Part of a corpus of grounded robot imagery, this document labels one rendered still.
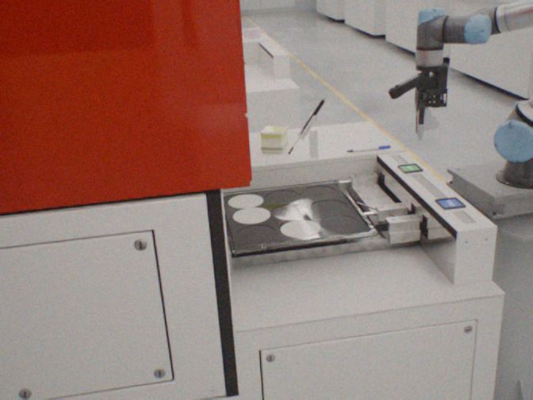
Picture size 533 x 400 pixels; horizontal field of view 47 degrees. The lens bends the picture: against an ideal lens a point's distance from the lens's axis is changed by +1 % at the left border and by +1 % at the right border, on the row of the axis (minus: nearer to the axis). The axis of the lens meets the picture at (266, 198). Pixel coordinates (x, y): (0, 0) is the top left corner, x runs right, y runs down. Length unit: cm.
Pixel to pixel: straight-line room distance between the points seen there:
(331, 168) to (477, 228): 58
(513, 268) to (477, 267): 52
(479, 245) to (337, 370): 43
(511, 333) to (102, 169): 152
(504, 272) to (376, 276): 62
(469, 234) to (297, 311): 42
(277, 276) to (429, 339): 38
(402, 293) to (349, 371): 21
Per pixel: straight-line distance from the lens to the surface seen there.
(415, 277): 153
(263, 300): 143
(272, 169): 185
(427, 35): 180
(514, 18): 186
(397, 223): 159
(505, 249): 201
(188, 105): 93
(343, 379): 148
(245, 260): 157
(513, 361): 221
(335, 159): 188
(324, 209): 168
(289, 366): 142
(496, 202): 184
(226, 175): 97
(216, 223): 99
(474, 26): 176
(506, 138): 175
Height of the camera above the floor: 159
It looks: 23 degrees down
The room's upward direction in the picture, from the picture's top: 3 degrees counter-clockwise
